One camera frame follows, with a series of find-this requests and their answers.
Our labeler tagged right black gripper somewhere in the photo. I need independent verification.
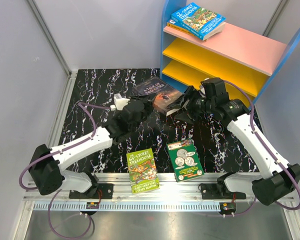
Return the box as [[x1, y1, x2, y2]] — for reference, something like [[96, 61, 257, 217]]
[[167, 85, 215, 124]]

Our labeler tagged A Tale of Two Cities book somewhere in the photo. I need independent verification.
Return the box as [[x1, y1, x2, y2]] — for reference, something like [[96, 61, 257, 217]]
[[132, 76, 182, 116]]

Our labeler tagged blue 26-Storey Treehouse book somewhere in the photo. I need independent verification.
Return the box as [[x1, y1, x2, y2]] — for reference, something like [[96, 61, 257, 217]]
[[171, 2, 226, 41]]

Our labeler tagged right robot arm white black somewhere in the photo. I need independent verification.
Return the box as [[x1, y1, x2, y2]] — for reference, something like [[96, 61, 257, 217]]
[[167, 77, 300, 211]]

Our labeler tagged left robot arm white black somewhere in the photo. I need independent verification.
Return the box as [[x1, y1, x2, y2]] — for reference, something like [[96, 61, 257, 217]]
[[28, 93, 156, 199]]

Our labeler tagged black marble pattern mat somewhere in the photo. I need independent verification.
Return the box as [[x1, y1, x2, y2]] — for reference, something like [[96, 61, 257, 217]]
[[52, 69, 258, 173]]

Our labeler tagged green coin guide book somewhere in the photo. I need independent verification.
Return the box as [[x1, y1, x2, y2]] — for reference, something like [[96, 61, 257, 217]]
[[167, 138, 204, 183]]

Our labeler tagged green 65-Storey Treehouse book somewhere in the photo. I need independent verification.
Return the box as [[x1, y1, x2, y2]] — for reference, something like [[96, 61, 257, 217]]
[[126, 148, 160, 194]]

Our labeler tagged colourful wooden bookshelf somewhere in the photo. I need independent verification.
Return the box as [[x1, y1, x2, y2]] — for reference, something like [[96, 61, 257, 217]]
[[160, 0, 300, 103]]

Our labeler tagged yellow book on shelf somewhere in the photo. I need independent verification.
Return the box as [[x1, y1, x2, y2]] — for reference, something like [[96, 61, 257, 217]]
[[166, 18, 195, 37]]

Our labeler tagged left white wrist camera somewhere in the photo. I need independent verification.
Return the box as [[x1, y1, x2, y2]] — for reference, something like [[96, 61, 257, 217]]
[[110, 93, 130, 111]]

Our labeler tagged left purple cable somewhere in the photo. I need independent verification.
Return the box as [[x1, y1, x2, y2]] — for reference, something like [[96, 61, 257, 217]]
[[18, 101, 116, 237]]

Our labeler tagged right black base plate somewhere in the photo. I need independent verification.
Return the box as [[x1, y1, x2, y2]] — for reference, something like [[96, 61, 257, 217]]
[[198, 183, 247, 200]]

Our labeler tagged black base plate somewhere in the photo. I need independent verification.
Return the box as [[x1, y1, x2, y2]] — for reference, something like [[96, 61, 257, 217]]
[[198, 183, 247, 200], [69, 183, 114, 200]]

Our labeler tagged aluminium rail frame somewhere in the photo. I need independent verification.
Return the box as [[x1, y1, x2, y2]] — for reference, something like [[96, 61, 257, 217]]
[[23, 172, 295, 203]]

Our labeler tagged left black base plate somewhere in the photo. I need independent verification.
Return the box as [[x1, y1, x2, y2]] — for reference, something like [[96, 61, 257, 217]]
[[69, 183, 114, 200]]

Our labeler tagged slotted white cable duct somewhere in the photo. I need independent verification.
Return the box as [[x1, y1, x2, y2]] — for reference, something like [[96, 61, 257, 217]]
[[33, 201, 221, 212]]

